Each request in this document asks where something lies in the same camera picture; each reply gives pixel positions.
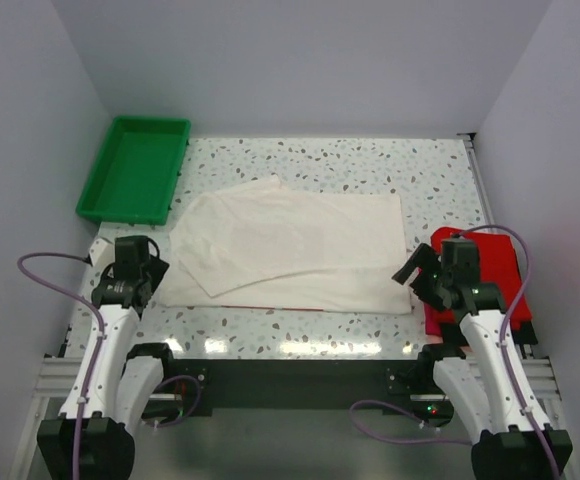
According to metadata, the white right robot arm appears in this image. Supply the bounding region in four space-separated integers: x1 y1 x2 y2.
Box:
393 236 573 479

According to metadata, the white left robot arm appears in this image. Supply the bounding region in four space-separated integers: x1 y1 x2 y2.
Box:
37 236 177 479

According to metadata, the black folded t shirt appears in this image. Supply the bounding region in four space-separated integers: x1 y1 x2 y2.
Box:
439 322 538 347

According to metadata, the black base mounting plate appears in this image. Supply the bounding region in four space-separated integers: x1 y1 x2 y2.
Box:
143 359 454 426

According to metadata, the white printed t shirt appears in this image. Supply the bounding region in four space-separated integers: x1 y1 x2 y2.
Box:
158 175 412 315

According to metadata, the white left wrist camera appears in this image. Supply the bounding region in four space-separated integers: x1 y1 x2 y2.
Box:
88 237 114 269

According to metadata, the pink folded t shirt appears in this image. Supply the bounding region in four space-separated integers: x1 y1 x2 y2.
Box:
424 304 442 336

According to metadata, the red folded t shirt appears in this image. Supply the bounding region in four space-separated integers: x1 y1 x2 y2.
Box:
430 227 532 330

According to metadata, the green plastic tray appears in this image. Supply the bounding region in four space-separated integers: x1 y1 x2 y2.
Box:
76 115 191 226

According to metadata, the aluminium frame rail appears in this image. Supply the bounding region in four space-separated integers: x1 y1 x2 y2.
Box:
33 356 82 399

